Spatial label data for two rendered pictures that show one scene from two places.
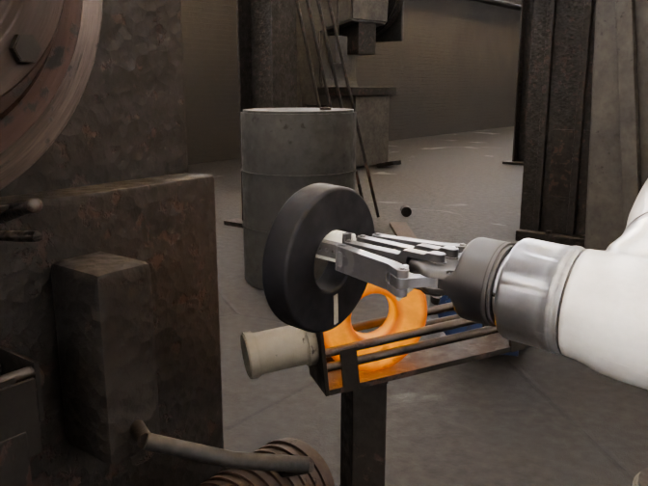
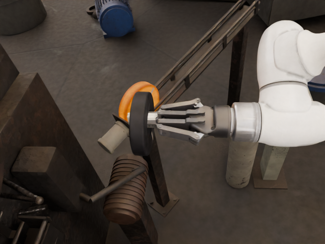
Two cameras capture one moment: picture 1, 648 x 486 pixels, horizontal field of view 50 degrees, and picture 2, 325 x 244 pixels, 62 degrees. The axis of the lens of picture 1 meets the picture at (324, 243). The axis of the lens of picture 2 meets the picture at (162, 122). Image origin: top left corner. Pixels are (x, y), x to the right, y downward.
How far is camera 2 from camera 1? 0.44 m
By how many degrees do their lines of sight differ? 41
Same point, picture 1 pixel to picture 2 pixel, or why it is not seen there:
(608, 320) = (279, 138)
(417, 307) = (155, 94)
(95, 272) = (42, 170)
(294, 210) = (137, 124)
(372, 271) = (181, 136)
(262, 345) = (111, 143)
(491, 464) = not seen: hidden behind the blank
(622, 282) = (282, 125)
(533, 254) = (245, 117)
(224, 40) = not seen: outside the picture
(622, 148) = not seen: outside the picture
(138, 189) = (17, 108)
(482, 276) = (227, 129)
